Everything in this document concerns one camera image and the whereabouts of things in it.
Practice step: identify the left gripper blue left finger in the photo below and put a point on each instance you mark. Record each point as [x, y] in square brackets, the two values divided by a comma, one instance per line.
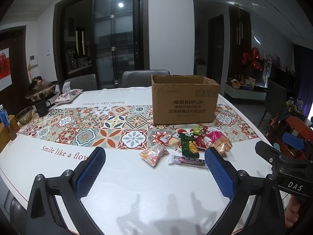
[87, 171]

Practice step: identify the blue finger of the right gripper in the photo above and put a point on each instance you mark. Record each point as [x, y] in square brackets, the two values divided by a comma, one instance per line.
[293, 141]

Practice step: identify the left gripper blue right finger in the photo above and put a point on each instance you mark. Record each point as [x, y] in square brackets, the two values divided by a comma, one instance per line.
[222, 171]

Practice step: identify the orange bread snack packet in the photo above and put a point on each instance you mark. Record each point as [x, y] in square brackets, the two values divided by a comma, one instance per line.
[222, 145]

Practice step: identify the red snack packet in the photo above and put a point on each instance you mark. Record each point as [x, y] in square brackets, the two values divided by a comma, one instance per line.
[200, 142]

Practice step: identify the pink snack packet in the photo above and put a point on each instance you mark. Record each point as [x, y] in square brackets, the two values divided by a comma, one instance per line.
[214, 136]

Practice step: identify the green snack packet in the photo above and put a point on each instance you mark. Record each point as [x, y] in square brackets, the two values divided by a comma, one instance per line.
[188, 146]

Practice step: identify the Delimas pastry snack packet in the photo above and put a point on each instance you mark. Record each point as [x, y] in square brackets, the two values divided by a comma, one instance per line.
[153, 154]

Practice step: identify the yellow sandwich cake packet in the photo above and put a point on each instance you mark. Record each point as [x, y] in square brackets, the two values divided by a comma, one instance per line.
[171, 141]

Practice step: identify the person's right hand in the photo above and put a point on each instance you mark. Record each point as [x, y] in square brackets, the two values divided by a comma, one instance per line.
[292, 212]

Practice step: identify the dark long snack bar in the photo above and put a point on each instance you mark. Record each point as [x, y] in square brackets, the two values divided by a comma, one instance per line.
[182, 160]

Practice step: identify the dark chair right side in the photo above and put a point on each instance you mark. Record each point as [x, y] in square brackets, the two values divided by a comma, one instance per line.
[275, 99]

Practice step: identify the patterned table runner cloth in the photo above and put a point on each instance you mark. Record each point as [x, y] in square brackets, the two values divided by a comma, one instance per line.
[125, 127]

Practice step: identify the small green candy packet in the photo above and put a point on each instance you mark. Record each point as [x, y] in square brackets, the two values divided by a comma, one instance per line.
[196, 130]

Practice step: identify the white low cabinet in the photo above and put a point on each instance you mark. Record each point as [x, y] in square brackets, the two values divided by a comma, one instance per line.
[244, 94]

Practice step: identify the glass bowl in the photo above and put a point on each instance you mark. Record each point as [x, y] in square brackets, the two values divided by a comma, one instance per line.
[24, 116]

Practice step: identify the grey dining chair left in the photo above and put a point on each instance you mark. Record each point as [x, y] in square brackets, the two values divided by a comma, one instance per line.
[85, 83]

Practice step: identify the grey dining chair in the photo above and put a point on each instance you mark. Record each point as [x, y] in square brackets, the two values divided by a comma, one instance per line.
[140, 78]
[85, 83]

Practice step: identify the steel hot pot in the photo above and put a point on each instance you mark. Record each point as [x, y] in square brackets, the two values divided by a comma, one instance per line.
[42, 92]

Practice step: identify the brown cardboard box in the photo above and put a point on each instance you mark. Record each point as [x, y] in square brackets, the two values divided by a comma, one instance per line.
[183, 99]

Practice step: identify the red foil balloons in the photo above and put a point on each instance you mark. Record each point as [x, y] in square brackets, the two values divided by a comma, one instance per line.
[252, 58]

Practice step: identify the red paper door poster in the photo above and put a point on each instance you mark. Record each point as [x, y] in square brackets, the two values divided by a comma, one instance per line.
[5, 70]

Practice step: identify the glass sliding door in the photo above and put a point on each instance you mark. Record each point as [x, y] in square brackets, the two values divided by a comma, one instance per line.
[117, 40]

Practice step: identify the wall intercom panel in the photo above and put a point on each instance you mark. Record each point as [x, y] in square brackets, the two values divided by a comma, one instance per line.
[33, 60]

